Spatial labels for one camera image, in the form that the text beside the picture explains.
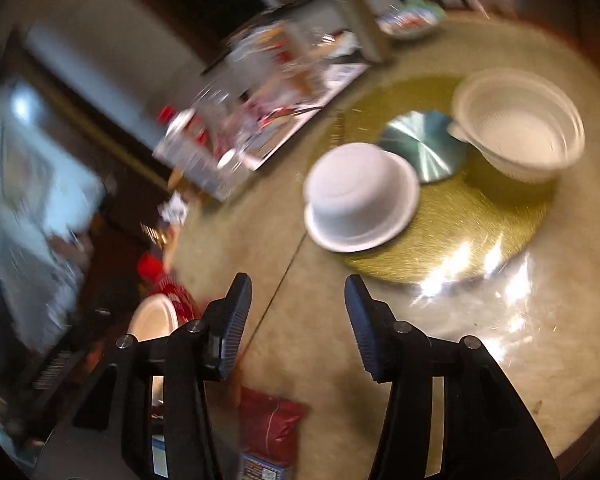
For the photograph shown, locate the cream plastic bowl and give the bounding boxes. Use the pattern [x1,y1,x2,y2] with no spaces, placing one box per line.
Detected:
[448,68,585,183]

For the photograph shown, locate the silver turntable disc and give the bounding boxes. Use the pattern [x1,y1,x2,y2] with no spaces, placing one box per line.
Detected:
[377,110,467,184]

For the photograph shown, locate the white foam bowl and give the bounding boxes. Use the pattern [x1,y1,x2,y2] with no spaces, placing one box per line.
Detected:
[125,292,181,411]
[303,142,420,254]

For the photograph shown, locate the white lotion bottle red cap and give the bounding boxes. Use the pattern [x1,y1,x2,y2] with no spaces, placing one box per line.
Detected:
[152,106,252,202]

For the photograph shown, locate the large red scalloped plate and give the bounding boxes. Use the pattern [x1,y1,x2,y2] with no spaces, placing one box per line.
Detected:
[151,273,201,325]

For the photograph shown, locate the red snack packet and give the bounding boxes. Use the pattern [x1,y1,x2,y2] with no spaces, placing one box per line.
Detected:
[238,387,306,480]

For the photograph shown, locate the clear plastic bag of jars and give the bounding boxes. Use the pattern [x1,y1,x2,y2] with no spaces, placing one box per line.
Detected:
[227,20,337,104]

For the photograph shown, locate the red plastic cup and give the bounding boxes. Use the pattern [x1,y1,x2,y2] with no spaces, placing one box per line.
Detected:
[135,252,166,283]

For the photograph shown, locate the small brass bell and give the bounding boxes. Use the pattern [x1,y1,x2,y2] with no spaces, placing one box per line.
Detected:
[140,223,172,249]

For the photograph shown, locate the steel thermos flask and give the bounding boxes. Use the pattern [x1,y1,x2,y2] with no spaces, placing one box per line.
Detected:
[334,0,392,64]

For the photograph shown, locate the blue white food plate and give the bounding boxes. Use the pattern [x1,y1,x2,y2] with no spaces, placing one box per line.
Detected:
[376,0,446,40]

